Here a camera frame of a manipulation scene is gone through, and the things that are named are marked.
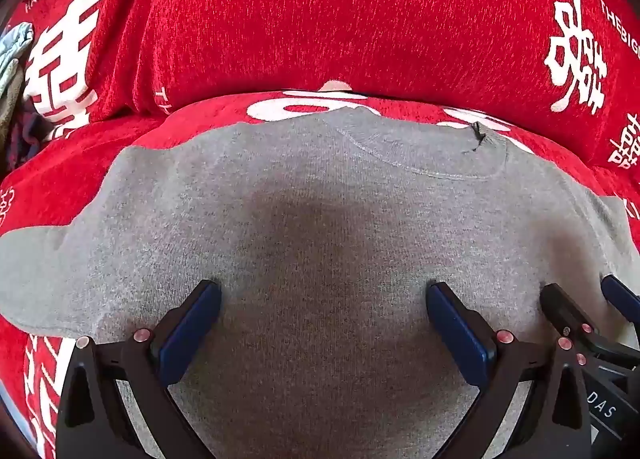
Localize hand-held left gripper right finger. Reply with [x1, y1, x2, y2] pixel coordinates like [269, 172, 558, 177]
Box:
[426, 281, 593, 459]

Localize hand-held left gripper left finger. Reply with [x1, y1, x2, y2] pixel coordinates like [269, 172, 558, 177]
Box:
[56, 280, 223, 459]

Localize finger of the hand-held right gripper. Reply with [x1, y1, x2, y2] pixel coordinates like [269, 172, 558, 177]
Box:
[540, 283, 640, 370]
[601, 274, 640, 326]

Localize grey knit shirt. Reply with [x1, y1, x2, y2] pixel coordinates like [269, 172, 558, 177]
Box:
[0, 106, 640, 459]

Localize dark purple cloth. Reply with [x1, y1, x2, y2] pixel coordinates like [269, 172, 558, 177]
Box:
[7, 106, 53, 160]

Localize olive cloth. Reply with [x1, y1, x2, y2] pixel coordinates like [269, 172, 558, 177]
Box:
[0, 69, 26, 174]

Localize light patterned cloth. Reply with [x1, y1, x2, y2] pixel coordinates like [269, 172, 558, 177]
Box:
[0, 21, 35, 100]

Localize red wedding sofa cover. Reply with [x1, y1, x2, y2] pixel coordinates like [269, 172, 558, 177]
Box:
[0, 0, 640, 459]

